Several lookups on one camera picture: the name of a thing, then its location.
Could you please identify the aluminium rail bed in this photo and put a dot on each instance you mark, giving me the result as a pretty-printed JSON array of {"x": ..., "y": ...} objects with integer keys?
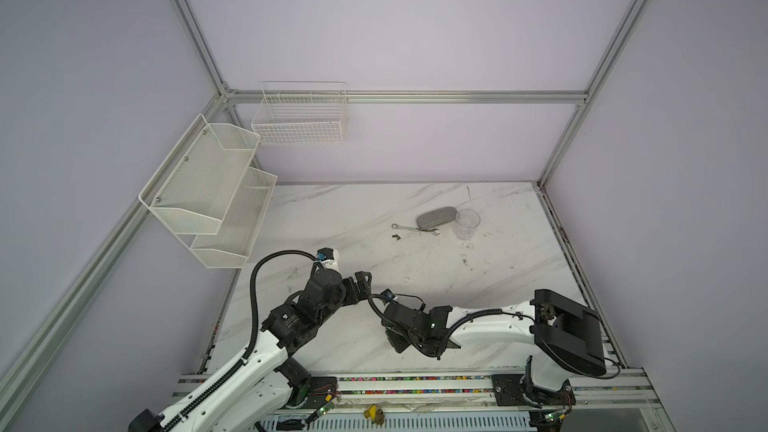
[{"x": 452, "y": 401}]

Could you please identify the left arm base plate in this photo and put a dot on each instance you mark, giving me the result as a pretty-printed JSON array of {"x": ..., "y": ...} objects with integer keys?
[{"x": 310, "y": 395}]

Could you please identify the white mesh shelf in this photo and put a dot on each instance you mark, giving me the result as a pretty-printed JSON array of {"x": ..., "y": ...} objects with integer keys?
[
  {"x": 231, "y": 247},
  {"x": 192, "y": 191}
]

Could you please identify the white wire basket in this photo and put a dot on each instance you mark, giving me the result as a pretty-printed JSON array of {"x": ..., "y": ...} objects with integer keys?
[{"x": 293, "y": 113}]

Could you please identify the lower white mesh shelf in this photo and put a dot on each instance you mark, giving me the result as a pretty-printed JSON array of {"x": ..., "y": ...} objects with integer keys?
[{"x": 231, "y": 247}]

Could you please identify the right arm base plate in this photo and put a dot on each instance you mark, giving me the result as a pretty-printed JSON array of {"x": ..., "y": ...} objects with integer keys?
[{"x": 518, "y": 390}]

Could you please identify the silver combination wrench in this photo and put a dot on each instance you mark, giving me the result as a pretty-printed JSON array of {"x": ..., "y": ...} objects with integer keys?
[{"x": 414, "y": 228}]

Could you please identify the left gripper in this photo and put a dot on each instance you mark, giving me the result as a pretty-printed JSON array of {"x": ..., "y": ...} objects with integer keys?
[{"x": 363, "y": 287}]

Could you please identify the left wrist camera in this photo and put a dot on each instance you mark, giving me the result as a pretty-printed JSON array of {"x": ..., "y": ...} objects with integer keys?
[{"x": 328, "y": 258}]

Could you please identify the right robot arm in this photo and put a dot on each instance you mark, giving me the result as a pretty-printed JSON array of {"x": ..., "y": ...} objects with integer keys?
[{"x": 560, "y": 337}]

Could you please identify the clear plastic cup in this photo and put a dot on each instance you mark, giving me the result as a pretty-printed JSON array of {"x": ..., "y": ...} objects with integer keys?
[{"x": 466, "y": 224}]

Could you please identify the yellow padlock on rail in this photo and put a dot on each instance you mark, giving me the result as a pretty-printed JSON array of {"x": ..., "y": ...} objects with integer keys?
[{"x": 375, "y": 415}]

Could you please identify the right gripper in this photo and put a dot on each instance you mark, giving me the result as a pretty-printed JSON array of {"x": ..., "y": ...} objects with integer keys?
[{"x": 390, "y": 336}]

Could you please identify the grey fabric case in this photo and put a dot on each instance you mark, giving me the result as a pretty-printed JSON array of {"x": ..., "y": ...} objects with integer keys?
[{"x": 433, "y": 219}]

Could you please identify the upper white mesh shelf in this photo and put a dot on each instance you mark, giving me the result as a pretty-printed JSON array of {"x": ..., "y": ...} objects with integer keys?
[{"x": 192, "y": 191}]

